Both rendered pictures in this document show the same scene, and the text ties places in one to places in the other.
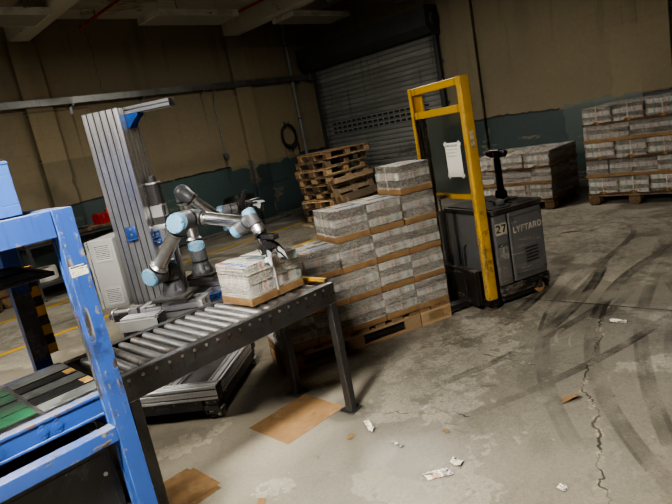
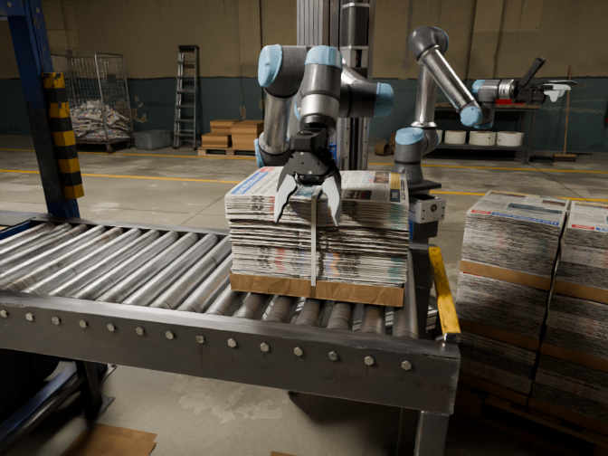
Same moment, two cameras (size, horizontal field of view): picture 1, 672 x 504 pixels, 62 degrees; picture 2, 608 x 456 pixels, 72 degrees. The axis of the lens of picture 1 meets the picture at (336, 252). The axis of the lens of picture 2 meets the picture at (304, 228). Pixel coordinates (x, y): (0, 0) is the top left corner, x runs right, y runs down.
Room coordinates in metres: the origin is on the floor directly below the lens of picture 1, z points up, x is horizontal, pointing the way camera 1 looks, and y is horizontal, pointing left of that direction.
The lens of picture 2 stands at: (2.54, -0.29, 1.25)
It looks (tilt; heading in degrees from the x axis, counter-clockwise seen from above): 19 degrees down; 55
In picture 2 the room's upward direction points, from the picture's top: straight up
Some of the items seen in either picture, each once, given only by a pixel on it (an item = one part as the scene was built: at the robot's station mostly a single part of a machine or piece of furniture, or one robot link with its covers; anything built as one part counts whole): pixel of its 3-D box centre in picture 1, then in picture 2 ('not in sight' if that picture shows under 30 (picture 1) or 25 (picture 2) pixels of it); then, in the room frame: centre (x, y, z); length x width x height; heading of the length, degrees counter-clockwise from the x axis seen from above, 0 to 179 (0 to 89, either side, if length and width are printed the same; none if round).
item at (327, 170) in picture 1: (336, 182); not in sight; (10.99, -0.27, 0.65); 1.33 x 0.94 x 1.30; 137
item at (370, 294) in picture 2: (277, 283); (368, 266); (3.20, 0.37, 0.83); 0.29 x 0.16 x 0.04; 43
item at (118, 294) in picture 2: (199, 327); (155, 268); (2.81, 0.78, 0.77); 0.47 x 0.05 x 0.05; 43
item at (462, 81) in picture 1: (476, 191); not in sight; (4.29, -1.15, 0.97); 0.09 x 0.09 x 1.75; 21
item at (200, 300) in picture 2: (229, 314); (223, 275); (2.94, 0.63, 0.77); 0.47 x 0.05 x 0.05; 43
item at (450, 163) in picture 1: (447, 154); not in sight; (4.61, -1.05, 1.27); 0.57 x 0.01 x 0.65; 21
